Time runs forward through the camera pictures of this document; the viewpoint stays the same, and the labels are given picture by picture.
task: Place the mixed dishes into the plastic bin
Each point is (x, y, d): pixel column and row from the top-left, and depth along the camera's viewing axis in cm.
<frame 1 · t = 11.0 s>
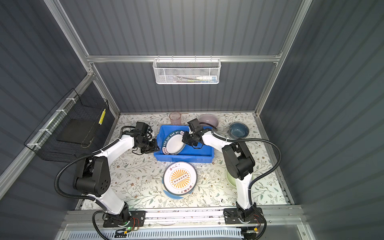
left hand: (157, 149, 91), fingers closed
right hand: (182, 141, 95), fingers closed
blue plastic bin: (200, 154, 101), on the table
green rimmed white plate: (172, 144, 101), point 3 cm above the table
orange sunburst plate: (179, 178, 86), point 3 cm above the table
blue white striped plate: (175, 196, 80), point 2 cm above the table
dark blue bowl: (238, 130, 108), point 3 cm above the table
pink bowl: (208, 119, 114), point 4 cm above the table
pink translucent cup: (175, 118, 104), point 12 cm above the table

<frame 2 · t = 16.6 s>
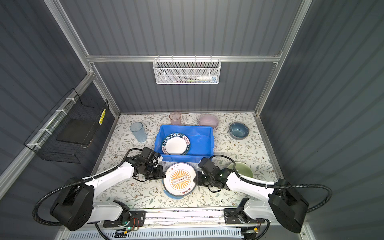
left hand: (165, 176, 85), fingers closed
right hand: (194, 181, 81), fingers open
blue translucent cup: (137, 129, 93), point 16 cm above the table
the other named things where they were.

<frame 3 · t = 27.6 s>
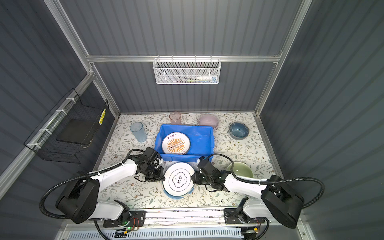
left hand: (165, 179, 85), fingers closed
right hand: (191, 179, 83), fingers closed
orange sunburst plate: (176, 143, 103), point 2 cm above the table
white plate black emblem: (178, 180, 86), point 2 cm above the table
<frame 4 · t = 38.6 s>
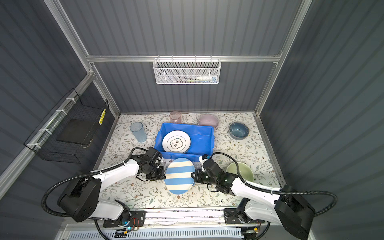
left hand: (164, 177, 86), fingers closed
right hand: (191, 176, 80), fingers closed
blue white striped plate: (178, 177, 86), point 3 cm above the table
white plate black emblem: (176, 141, 103), point 2 cm above the table
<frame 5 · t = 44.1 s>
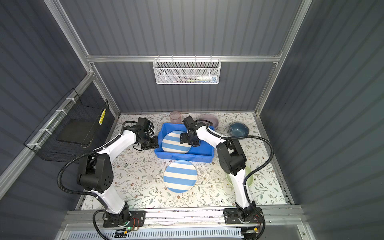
left hand: (158, 146, 92), fingers closed
right hand: (186, 143, 97), fingers open
